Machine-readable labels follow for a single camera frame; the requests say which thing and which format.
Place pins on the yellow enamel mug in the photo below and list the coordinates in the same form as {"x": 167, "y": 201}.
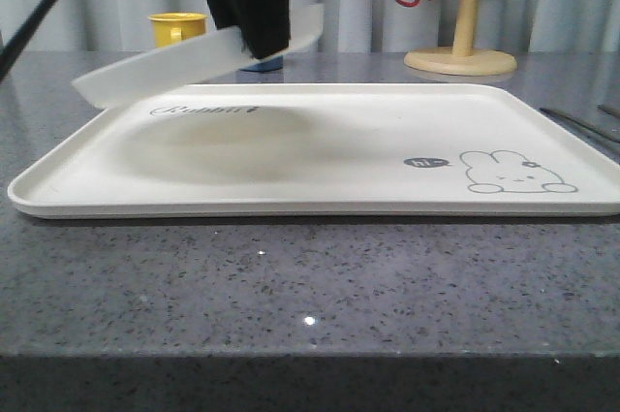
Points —
{"x": 173, "y": 28}

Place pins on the beige rabbit serving tray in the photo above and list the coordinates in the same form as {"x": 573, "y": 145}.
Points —
{"x": 302, "y": 149}

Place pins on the white round plate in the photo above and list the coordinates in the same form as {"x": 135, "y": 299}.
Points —
{"x": 160, "y": 70}

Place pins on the wooden mug tree stand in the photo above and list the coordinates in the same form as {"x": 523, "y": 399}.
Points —
{"x": 462, "y": 58}

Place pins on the blue enamel mug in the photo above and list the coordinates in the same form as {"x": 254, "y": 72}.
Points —
{"x": 264, "y": 65}

